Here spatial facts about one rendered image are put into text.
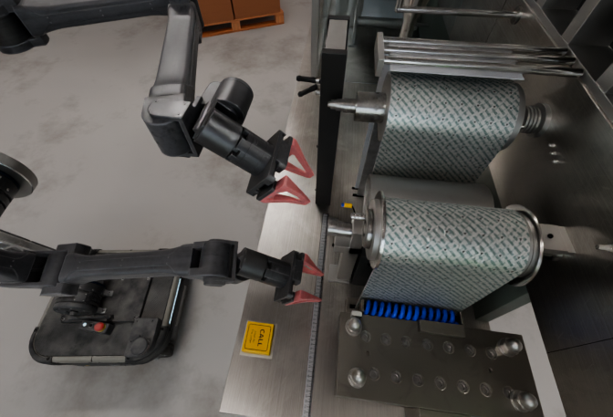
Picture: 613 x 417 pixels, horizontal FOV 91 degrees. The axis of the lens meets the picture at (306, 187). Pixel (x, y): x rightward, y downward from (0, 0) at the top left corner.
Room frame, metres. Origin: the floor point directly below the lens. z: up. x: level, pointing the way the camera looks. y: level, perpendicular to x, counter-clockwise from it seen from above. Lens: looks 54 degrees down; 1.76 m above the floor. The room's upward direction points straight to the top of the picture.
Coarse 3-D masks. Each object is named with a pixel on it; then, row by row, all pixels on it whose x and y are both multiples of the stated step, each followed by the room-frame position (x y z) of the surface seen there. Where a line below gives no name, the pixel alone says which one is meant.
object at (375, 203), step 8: (376, 200) 0.31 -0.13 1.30; (376, 208) 0.28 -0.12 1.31; (376, 216) 0.27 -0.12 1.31; (376, 224) 0.25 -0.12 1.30; (528, 224) 0.25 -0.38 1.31; (376, 232) 0.24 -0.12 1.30; (376, 240) 0.23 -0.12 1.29; (368, 248) 0.24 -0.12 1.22; (376, 248) 0.22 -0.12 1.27; (368, 256) 0.23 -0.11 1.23; (528, 264) 0.19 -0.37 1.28
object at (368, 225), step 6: (366, 210) 0.30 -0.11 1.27; (372, 210) 0.30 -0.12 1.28; (366, 216) 0.29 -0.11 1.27; (372, 216) 0.28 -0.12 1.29; (366, 222) 0.28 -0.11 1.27; (372, 222) 0.27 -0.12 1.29; (366, 228) 0.26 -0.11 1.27; (372, 228) 0.26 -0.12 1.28; (366, 234) 0.25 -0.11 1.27; (372, 234) 0.25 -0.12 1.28; (366, 240) 0.24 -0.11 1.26; (366, 246) 0.24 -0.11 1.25
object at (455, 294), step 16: (384, 272) 0.21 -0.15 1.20; (368, 288) 0.21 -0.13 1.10; (384, 288) 0.20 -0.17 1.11; (400, 288) 0.20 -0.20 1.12; (416, 288) 0.20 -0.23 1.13; (432, 288) 0.19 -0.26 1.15; (448, 288) 0.19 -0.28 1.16; (464, 288) 0.19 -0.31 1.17; (480, 288) 0.18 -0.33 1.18; (496, 288) 0.18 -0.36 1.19; (416, 304) 0.19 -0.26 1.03; (432, 304) 0.19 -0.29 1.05; (448, 304) 0.19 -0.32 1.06; (464, 304) 0.18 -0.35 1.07
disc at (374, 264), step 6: (378, 192) 0.33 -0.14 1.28; (378, 198) 0.32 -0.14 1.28; (384, 198) 0.30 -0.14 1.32; (384, 204) 0.28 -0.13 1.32; (384, 210) 0.27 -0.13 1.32; (384, 216) 0.26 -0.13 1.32; (384, 222) 0.25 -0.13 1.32; (384, 228) 0.24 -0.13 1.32; (384, 234) 0.23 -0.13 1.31; (384, 240) 0.22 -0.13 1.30; (378, 252) 0.22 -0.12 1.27; (378, 258) 0.20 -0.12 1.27; (372, 264) 0.22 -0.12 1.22; (378, 264) 0.20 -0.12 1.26
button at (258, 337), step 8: (248, 328) 0.16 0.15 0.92; (256, 328) 0.16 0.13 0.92; (264, 328) 0.16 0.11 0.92; (272, 328) 0.16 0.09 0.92; (248, 336) 0.14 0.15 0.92; (256, 336) 0.14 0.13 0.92; (264, 336) 0.14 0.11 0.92; (272, 336) 0.14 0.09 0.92; (248, 344) 0.13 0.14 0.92; (256, 344) 0.13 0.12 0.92; (264, 344) 0.13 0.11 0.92; (248, 352) 0.11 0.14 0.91; (256, 352) 0.11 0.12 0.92; (264, 352) 0.11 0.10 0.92
